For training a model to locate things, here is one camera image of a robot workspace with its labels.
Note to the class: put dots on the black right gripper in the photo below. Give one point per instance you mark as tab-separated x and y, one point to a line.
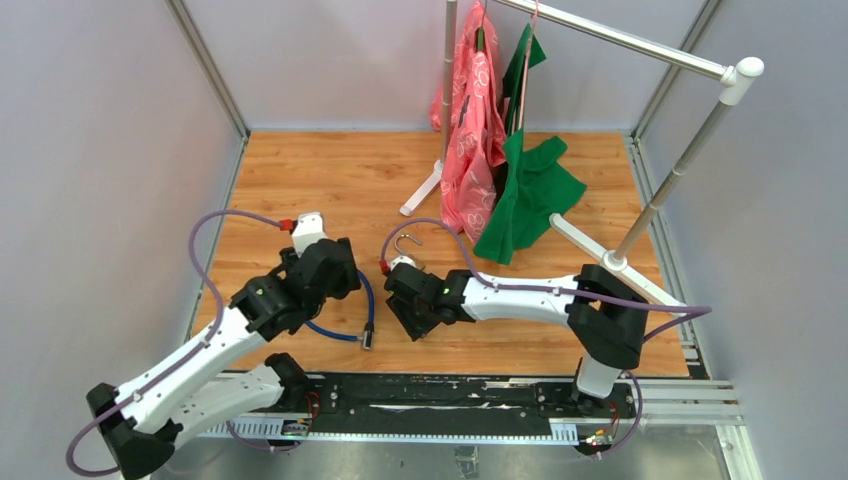
414	328

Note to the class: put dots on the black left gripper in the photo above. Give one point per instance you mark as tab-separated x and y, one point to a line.
348	281

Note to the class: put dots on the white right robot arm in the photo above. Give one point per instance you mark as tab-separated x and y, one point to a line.
607	316

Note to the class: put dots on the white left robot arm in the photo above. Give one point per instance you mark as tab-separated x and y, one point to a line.
145	420

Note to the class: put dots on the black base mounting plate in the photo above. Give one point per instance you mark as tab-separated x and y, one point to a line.
452	405

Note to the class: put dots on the pink patterned garment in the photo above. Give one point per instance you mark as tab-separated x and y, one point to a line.
475	148

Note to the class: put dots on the green garment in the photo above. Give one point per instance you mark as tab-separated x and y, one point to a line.
533	184

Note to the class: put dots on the pink clothes hanger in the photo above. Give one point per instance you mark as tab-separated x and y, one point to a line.
519	117

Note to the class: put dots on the metal clothes rack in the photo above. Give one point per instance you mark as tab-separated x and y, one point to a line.
736	79

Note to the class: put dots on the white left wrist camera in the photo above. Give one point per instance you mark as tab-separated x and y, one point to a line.
308	230

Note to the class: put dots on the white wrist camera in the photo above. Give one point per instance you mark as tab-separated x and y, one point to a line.
308	230
403	259

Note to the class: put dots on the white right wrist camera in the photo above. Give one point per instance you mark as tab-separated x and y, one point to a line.
403	259

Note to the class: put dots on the aluminium frame rail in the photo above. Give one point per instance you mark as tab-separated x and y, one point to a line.
194	38

